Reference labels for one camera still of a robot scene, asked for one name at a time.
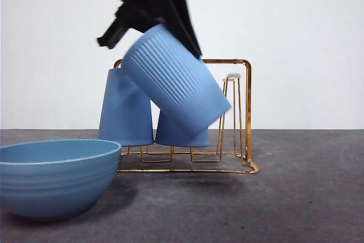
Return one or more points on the blue ribbed plastic cup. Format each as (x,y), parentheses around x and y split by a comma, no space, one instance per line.
(119,112)
(176,83)
(170,136)

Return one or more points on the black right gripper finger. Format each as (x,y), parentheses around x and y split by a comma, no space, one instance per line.
(182,21)

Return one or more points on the blue ceramic bowl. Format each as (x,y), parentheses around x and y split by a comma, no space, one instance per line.
(57,180)

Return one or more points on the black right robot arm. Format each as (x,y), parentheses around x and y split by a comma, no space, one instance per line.
(142,4)

